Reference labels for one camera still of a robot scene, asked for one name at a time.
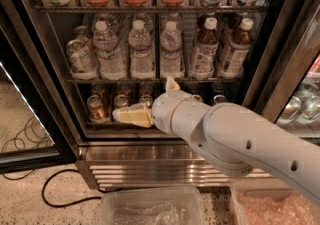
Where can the gold can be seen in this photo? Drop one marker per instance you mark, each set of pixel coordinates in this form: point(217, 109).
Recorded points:
point(121, 101)
point(97, 110)
point(147, 100)

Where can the right blue can front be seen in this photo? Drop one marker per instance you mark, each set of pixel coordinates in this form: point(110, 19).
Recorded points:
point(217, 99)

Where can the left gold can front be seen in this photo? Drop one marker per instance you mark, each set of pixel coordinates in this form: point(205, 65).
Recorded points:
point(97, 110)

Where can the middle blue can front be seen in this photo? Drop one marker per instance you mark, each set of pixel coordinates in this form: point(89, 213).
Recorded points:
point(197, 97)

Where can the right brown tea bottle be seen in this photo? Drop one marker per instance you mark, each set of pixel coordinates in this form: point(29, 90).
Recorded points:
point(234, 49)

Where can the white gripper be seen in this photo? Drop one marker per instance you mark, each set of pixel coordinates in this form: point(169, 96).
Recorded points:
point(164, 110)

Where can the right gold can front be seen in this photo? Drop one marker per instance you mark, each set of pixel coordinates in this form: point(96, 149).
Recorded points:
point(147, 100)

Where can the stainless steel fridge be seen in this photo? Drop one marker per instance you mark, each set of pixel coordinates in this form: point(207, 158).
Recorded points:
point(112, 155)

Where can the left brown tea bottle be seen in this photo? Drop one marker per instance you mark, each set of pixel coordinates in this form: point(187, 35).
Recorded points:
point(204, 50)

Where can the silver can middle shelf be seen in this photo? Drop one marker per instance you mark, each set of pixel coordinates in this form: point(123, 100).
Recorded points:
point(83, 66)

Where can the clear plastic bin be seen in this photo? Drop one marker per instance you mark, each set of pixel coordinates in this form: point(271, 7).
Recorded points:
point(154, 206)

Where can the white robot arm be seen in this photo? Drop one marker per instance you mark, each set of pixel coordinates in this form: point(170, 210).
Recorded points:
point(232, 138)

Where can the brown tea bottle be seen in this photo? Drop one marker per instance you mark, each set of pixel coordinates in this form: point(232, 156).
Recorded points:
point(234, 49)
point(204, 50)

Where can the bin with pink bubble wrap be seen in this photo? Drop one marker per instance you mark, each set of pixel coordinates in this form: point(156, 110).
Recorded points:
point(270, 202)

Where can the middle gold can front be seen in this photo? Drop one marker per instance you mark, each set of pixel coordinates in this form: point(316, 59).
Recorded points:
point(121, 101)

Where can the open fridge glass door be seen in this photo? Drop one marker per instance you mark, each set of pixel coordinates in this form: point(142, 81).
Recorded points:
point(33, 132)

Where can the clear water bottle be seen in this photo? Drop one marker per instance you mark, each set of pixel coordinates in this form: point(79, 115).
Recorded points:
point(112, 66)
point(141, 55)
point(171, 51)

